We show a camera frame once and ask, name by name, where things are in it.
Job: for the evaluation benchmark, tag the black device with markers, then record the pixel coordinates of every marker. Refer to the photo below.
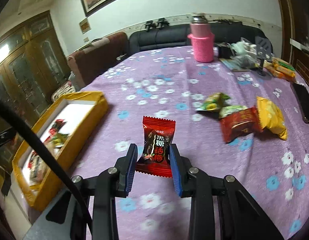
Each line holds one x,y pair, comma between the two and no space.
149,25
161,23

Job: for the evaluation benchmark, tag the crumpled plastic bag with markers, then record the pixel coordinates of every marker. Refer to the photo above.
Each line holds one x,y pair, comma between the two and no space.
244,46

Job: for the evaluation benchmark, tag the green notebook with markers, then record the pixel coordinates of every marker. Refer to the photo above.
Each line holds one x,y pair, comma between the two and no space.
229,65

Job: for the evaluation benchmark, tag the long white box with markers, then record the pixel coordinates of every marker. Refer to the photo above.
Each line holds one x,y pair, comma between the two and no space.
300,45

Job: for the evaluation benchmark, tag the small green pea packet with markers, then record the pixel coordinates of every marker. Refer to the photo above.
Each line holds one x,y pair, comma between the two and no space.
214,102

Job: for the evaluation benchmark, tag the cream snack packet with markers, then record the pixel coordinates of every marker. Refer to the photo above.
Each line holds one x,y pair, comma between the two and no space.
232,110

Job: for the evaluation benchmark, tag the brick-pattern wooden cabinet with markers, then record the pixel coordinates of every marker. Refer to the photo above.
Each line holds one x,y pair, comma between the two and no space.
304,67

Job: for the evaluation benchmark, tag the red-brown snack packet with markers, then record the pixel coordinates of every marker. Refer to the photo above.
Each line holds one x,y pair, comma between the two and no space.
240,127

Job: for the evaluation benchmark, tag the small black box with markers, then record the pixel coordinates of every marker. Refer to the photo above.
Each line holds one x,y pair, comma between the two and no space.
224,52

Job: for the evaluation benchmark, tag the orange biscuit packet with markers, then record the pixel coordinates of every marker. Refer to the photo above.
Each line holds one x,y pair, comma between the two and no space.
279,75

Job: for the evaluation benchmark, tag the pink knit-sleeved thermos bottle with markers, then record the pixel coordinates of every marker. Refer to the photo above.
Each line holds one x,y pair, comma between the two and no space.
202,47

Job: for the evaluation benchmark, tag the yellow snack packet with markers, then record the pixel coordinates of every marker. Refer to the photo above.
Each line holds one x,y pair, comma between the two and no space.
272,120

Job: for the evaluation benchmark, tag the red black candy packet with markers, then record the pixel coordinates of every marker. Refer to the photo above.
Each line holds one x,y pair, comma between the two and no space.
57,127
155,145

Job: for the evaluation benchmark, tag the floral cushion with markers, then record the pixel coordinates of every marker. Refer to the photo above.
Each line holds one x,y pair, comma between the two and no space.
64,90

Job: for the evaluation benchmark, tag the green-striped biscuit packet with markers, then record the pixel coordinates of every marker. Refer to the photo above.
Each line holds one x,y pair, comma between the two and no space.
283,65

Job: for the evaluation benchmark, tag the yellow cardboard box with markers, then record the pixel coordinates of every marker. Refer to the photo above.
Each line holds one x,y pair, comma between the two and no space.
79,140

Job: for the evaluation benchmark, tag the wooden glass-door cabinet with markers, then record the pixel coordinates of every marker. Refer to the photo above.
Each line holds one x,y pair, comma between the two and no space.
32,62

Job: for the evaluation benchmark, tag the black leather sofa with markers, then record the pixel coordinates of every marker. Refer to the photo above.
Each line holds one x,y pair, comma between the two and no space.
164,40

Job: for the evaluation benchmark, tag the small wall plaque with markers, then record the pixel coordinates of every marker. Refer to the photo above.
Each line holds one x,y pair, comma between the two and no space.
85,26

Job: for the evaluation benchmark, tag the purple floral tablecloth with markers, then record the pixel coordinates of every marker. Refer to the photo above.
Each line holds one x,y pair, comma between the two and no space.
194,155

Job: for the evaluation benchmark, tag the grey phone stand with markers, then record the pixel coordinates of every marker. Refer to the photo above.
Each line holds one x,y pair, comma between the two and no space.
263,45

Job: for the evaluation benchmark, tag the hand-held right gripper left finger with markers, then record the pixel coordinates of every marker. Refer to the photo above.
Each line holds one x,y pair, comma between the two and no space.
132,167

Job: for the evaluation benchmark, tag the brown armchair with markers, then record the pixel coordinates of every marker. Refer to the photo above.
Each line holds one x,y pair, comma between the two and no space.
94,60

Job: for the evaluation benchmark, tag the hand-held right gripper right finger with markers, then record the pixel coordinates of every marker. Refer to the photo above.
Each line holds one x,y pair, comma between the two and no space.
175,170

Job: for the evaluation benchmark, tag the black smartphone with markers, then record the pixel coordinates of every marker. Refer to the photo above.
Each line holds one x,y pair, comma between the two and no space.
304,102

